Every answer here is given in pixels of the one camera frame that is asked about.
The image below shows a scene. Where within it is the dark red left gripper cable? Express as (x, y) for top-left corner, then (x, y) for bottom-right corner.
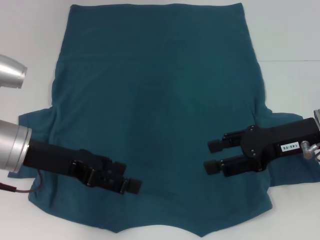
(0, 169), (43, 195)

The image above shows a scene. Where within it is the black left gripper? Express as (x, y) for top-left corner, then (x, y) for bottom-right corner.
(23, 138), (127, 187)

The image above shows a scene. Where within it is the teal blue t-shirt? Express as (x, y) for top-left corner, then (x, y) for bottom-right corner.
(7, 2), (320, 237)

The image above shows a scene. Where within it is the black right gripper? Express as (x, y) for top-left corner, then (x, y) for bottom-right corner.
(203, 117), (320, 178)

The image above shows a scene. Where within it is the right gripper cable silver plug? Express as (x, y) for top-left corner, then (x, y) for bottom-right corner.
(301, 140), (320, 165)

